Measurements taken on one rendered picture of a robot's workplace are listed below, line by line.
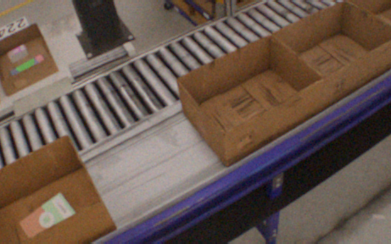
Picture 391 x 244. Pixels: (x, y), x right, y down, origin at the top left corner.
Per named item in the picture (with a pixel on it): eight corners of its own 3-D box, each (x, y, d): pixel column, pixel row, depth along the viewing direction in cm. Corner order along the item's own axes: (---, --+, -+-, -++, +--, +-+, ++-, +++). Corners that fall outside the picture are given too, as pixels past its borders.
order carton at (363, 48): (341, 31, 169) (344, -2, 156) (392, 69, 151) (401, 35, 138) (270, 68, 159) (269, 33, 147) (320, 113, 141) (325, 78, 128)
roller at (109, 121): (94, 85, 194) (91, 78, 190) (139, 159, 161) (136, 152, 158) (85, 91, 192) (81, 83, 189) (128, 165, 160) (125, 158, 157)
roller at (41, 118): (31, 110, 183) (37, 116, 187) (64, 191, 151) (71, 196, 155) (39, 103, 183) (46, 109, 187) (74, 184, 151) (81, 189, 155)
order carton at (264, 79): (270, 68, 159) (270, 33, 147) (321, 113, 141) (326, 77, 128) (181, 113, 150) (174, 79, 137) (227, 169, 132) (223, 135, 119)
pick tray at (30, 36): (42, 36, 221) (36, 21, 214) (59, 71, 197) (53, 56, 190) (-3, 58, 214) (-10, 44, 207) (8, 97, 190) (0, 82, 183)
